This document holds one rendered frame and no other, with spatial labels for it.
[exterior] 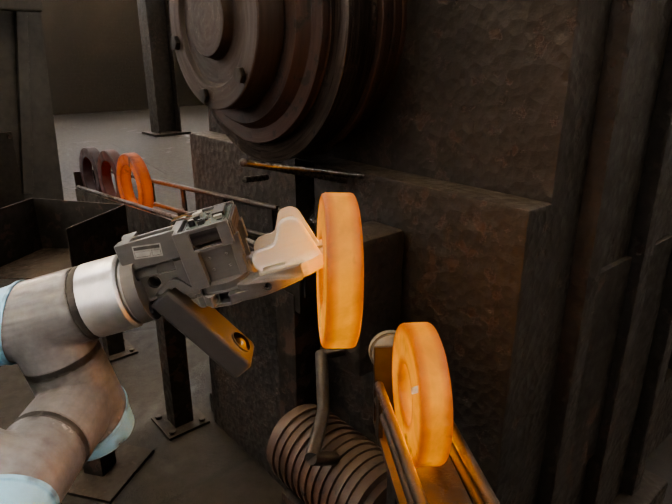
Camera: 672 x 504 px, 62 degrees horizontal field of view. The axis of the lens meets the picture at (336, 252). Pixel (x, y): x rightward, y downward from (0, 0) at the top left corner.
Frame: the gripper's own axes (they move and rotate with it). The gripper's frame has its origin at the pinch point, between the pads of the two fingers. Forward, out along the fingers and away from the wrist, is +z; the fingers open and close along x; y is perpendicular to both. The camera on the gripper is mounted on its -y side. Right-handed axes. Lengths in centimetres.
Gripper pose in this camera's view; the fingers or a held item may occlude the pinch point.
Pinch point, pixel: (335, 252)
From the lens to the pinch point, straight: 56.0
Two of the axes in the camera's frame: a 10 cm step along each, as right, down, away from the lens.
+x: -0.9, -3.4, 9.3
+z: 9.6, -2.7, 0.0
